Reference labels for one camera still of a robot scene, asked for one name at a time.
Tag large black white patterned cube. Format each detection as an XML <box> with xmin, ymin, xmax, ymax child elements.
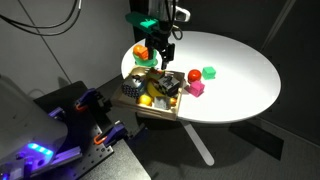
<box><xmin>120</xmin><ymin>75</ymin><xmax>147</xmax><ymax>99</ymax></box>

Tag robot mounting base plate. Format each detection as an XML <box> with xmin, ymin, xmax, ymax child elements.
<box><xmin>33</xmin><ymin>79</ymin><xmax>153</xmax><ymax>180</ymax></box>

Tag black wall cable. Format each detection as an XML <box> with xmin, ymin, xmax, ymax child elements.
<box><xmin>19</xmin><ymin>8</ymin><xmax>80</xmax><ymax>37</ymax></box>
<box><xmin>0</xmin><ymin>0</ymin><xmax>83</xmax><ymax>30</ymax></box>

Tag green bowl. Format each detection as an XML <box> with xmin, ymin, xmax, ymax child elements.
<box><xmin>133</xmin><ymin>46</ymin><xmax>159</xmax><ymax>67</ymax></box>

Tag orange ball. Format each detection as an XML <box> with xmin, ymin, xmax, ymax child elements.
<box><xmin>132</xmin><ymin>44</ymin><xmax>144</xmax><ymax>56</ymax></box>

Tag white table leg base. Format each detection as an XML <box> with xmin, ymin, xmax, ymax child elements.
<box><xmin>181</xmin><ymin>120</ymin><xmax>215</xmax><ymax>167</ymax></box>

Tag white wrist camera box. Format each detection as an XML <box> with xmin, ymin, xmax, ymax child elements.
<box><xmin>174</xmin><ymin>5</ymin><xmax>192</xmax><ymax>23</ymax></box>

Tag green block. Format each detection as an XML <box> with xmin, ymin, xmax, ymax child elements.
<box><xmin>202</xmin><ymin>66</ymin><xmax>217</xmax><ymax>80</ymax></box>

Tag purple spring clamp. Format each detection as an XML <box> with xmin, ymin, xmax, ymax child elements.
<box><xmin>73</xmin><ymin>87</ymin><xmax>113</xmax><ymax>113</ymax></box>
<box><xmin>47</xmin><ymin>105</ymin><xmax>67</xmax><ymax>122</ymax></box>
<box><xmin>93</xmin><ymin>120</ymin><xmax>149</xmax><ymax>147</ymax></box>

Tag wooden tray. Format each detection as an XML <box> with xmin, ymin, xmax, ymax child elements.
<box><xmin>110</xmin><ymin>65</ymin><xmax>186</xmax><ymax>122</ymax></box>

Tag yellow orange fruit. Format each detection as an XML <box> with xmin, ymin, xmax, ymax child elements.
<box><xmin>138</xmin><ymin>94</ymin><xmax>153</xmax><ymax>107</ymax></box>

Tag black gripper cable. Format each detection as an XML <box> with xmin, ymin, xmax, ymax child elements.
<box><xmin>164</xmin><ymin>0</ymin><xmax>184</xmax><ymax>42</ymax></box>

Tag pink block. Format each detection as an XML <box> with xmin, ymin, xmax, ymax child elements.
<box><xmin>185</xmin><ymin>80</ymin><xmax>206</xmax><ymax>98</ymax></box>

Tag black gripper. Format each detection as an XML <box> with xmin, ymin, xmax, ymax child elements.
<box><xmin>145</xmin><ymin>20</ymin><xmax>176</xmax><ymax>71</ymax></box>

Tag zebra print soft cube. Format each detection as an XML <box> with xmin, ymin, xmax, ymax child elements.
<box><xmin>157</xmin><ymin>75</ymin><xmax>182</xmax><ymax>98</ymax></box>

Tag green house print cube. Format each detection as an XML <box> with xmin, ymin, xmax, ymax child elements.
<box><xmin>147</xmin><ymin>67</ymin><xmax>164</xmax><ymax>82</ymax></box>

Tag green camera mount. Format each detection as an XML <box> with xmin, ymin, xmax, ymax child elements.
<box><xmin>125</xmin><ymin>11</ymin><xmax>160</xmax><ymax>34</ymax></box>

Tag red ball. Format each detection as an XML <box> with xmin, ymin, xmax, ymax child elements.
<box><xmin>187</xmin><ymin>68</ymin><xmax>203</xmax><ymax>84</ymax></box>

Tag gray block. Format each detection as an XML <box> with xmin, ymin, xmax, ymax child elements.
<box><xmin>153</xmin><ymin>96</ymin><xmax>171</xmax><ymax>110</ymax></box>

